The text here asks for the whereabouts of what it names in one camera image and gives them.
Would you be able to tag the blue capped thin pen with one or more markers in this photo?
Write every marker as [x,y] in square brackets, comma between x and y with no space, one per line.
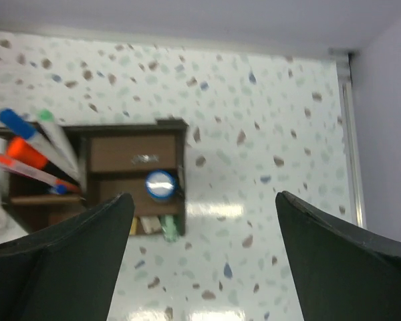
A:
[58,189]

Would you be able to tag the orange pink pen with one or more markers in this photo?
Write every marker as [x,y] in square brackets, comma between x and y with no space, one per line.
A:
[11,165]

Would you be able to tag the aluminium frame rail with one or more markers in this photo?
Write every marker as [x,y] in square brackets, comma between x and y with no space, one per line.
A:
[342,58]

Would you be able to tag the black orange highlighter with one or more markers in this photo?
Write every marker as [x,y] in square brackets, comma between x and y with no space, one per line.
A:
[23,152]

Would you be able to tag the blue cylindrical stamp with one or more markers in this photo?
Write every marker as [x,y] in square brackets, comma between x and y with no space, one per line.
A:
[160,185]

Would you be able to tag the brown wooden desk organizer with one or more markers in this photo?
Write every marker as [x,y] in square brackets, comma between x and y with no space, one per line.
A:
[112,159]

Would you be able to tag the beige eraser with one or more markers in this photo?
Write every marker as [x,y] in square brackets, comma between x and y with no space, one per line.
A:
[150,224]

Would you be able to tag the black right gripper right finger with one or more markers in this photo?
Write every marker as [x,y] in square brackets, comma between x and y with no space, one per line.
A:
[341,271]

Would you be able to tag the green transparent clip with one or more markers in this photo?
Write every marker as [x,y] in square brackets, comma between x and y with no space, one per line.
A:
[169,229]

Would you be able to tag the blue capped white marker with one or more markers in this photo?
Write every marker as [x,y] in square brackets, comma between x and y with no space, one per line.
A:
[32,137]

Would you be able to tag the green capped white marker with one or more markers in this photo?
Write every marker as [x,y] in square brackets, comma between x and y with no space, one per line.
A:
[58,138]

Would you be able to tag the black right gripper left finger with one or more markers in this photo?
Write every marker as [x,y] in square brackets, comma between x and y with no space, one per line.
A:
[67,271]

